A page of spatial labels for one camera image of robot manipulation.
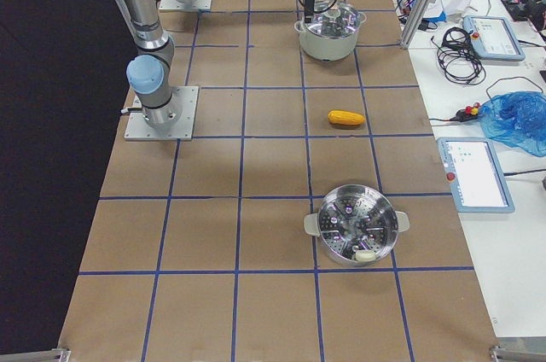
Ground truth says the white cooking pot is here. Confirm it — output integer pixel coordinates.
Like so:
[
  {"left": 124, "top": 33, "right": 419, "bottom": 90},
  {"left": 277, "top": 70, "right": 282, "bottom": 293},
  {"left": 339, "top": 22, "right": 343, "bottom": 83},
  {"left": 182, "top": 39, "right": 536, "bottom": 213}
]
[{"left": 293, "top": 0, "right": 367, "bottom": 61}]

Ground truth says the yellow corn cob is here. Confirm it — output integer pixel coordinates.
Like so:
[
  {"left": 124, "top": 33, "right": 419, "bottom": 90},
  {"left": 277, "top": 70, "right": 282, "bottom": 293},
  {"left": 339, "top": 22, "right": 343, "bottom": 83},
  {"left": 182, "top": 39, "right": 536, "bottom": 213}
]
[{"left": 328, "top": 109, "right": 366, "bottom": 127}]

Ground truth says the white paper box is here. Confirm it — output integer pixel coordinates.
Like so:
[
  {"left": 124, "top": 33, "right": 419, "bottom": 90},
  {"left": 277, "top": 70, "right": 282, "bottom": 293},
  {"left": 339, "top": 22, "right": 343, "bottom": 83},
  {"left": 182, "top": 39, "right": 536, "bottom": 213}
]
[{"left": 441, "top": 0, "right": 472, "bottom": 16}]

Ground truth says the far teach pendant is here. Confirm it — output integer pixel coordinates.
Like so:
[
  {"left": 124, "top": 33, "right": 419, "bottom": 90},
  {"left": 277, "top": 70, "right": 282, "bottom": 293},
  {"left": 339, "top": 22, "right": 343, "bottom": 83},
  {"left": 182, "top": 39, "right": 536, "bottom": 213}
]
[{"left": 462, "top": 15, "right": 526, "bottom": 61}]

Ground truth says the teach pendant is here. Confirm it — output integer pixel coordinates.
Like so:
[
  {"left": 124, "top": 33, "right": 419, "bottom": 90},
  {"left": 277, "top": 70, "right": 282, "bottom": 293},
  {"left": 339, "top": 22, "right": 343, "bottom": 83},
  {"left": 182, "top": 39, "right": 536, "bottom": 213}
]
[
  {"left": 437, "top": 137, "right": 515, "bottom": 213},
  {"left": 462, "top": 15, "right": 526, "bottom": 61}
]

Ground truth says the emergency stop button box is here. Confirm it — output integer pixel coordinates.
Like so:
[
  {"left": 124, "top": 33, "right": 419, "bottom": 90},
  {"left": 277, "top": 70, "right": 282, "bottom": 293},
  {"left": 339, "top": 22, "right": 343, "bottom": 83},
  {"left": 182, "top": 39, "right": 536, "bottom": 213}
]
[{"left": 451, "top": 103, "right": 479, "bottom": 123}]

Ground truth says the steel steamer basket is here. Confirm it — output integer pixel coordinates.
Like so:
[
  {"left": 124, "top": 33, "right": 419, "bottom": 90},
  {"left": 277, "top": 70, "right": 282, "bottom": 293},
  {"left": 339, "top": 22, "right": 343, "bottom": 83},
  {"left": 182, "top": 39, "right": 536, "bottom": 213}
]
[{"left": 304, "top": 184, "right": 410, "bottom": 267}]

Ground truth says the blue plastic bag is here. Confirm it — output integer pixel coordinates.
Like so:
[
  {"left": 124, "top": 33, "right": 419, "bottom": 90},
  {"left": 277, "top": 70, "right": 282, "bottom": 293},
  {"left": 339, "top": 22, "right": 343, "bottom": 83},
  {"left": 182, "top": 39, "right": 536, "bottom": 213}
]
[{"left": 479, "top": 91, "right": 545, "bottom": 157}]

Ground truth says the near teach pendant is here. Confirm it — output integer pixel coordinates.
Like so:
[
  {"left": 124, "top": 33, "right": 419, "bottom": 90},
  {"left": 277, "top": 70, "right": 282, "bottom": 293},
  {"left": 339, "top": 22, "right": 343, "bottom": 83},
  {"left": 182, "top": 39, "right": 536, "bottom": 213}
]
[{"left": 437, "top": 137, "right": 515, "bottom": 213}]

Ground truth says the black coiled cable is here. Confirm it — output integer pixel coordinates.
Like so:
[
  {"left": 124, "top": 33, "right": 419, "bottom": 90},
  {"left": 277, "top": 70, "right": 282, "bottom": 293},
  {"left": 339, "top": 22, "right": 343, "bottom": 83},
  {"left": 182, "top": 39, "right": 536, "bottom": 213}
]
[{"left": 431, "top": 26, "right": 486, "bottom": 84}]

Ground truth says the right corner bracket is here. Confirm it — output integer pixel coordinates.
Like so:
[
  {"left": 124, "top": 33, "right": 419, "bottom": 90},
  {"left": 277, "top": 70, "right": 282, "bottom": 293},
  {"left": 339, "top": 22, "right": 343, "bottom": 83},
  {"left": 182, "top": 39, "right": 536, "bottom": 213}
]
[{"left": 490, "top": 347, "right": 546, "bottom": 362}]

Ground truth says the corner bracket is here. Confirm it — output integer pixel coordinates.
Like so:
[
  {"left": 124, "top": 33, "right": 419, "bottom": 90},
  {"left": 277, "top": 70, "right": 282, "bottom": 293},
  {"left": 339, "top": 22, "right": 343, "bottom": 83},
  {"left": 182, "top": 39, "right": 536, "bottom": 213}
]
[
  {"left": 490, "top": 347, "right": 546, "bottom": 362},
  {"left": 0, "top": 348, "right": 72, "bottom": 362}
]

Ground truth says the left corner bracket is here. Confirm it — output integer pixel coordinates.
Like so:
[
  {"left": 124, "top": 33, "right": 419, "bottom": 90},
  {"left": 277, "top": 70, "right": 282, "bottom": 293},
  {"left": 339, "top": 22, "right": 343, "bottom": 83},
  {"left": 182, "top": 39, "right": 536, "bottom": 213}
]
[{"left": 0, "top": 348, "right": 72, "bottom": 362}]

